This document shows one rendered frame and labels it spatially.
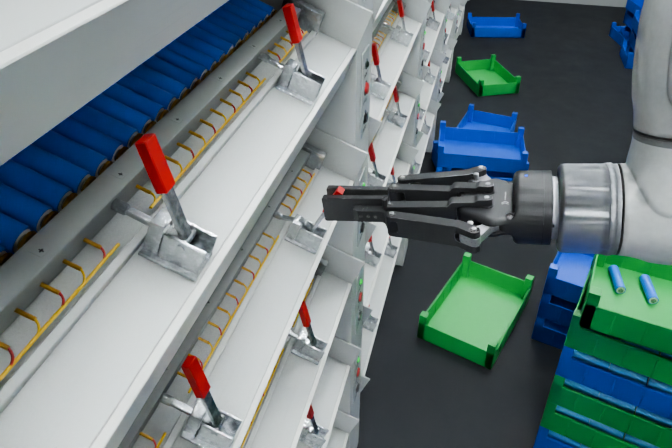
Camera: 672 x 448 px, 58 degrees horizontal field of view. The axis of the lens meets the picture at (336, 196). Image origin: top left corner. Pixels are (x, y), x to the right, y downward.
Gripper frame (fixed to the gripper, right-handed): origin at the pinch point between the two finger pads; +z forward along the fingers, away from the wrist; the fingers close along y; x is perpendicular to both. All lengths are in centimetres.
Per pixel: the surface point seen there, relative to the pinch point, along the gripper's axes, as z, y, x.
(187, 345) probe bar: 10.4, -21.6, -0.8
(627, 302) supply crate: -37, 38, -46
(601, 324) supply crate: -31, 30, -43
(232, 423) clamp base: 5.3, -25.9, -4.7
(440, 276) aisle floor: 4, 84, -81
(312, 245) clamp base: 5.7, -1.0, -5.3
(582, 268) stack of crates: -33, 77, -70
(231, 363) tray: 8.0, -19.6, -4.9
